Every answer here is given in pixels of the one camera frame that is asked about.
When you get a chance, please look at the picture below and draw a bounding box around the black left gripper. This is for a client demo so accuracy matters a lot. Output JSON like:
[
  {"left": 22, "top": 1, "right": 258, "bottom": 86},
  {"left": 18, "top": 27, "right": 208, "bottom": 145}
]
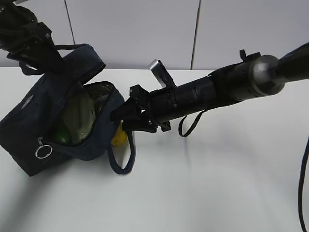
[{"left": 0, "top": 0, "right": 65, "bottom": 75}]

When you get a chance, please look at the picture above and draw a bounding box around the dark navy lunch bag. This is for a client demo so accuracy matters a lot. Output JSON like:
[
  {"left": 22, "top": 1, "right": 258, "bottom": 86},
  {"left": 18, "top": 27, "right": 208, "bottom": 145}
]
[{"left": 0, "top": 44, "right": 136, "bottom": 176}]

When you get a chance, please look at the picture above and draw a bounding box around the green lid food container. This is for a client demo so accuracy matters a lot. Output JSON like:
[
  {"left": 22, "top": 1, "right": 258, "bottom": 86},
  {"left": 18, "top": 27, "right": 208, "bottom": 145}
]
[{"left": 62, "top": 93, "right": 96, "bottom": 144}]

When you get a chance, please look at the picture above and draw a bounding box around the yellow lemon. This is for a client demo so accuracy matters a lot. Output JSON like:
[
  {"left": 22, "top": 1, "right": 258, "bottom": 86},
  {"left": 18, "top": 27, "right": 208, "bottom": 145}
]
[{"left": 111, "top": 122, "right": 127, "bottom": 147}]

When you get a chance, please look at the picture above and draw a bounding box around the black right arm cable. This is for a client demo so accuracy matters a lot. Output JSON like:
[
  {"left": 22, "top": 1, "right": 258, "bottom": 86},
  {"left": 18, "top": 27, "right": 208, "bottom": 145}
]
[{"left": 297, "top": 135, "right": 309, "bottom": 232}]

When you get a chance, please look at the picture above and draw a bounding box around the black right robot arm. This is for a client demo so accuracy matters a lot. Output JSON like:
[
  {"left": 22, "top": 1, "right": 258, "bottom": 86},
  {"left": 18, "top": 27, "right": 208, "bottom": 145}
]
[{"left": 111, "top": 44, "right": 309, "bottom": 133}]

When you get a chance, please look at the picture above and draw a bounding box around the green cucumber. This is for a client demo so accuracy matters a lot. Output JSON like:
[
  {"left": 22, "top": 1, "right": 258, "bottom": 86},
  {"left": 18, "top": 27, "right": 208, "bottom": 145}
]
[{"left": 52, "top": 125, "right": 72, "bottom": 144}]

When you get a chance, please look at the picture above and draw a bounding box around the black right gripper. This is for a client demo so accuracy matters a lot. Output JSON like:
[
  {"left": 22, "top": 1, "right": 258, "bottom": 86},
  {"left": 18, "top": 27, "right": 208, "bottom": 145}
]
[{"left": 110, "top": 81, "right": 212, "bottom": 133}]

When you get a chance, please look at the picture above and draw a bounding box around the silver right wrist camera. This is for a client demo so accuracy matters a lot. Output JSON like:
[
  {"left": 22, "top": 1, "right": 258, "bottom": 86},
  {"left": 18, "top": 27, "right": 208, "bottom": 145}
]
[{"left": 149, "top": 59, "right": 176, "bottom": 88}]

